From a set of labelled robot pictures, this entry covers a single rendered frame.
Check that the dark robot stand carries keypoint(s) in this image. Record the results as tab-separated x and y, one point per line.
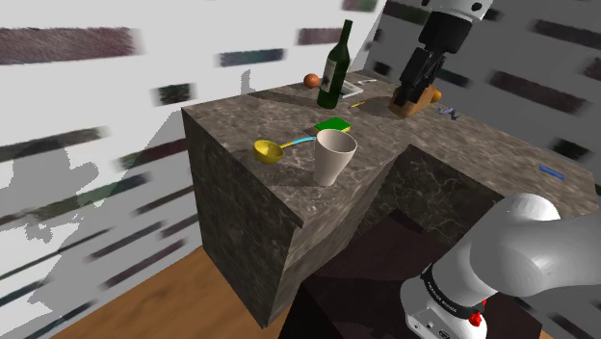
375	281

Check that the small orange fruit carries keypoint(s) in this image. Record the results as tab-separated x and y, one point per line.
436	96

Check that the beige cup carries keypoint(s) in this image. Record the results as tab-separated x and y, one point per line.
331	159

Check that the small white flat object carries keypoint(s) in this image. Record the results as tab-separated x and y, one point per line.
367	81

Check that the green and yellow sponge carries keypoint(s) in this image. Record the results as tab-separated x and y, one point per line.
332	125

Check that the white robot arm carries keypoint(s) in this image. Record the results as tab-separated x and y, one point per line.
512	253

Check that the white flat tray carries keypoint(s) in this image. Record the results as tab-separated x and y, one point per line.
353	88

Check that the brown wooden block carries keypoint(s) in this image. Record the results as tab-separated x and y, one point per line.
413	107

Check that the blue-grey twisted object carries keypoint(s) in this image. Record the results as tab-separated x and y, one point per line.
448	112

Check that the blue pen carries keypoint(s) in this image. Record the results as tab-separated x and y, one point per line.
551	172

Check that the dark green wine bottle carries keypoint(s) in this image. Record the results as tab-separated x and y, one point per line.
334	75

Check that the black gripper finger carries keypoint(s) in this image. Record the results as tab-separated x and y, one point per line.
413	70
434	70

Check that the yellow pencil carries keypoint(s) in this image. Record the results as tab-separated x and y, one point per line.
357	104

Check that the orange round fruit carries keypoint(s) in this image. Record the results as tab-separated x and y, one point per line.
311	80

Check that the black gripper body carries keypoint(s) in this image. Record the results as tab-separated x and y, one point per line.
445	32

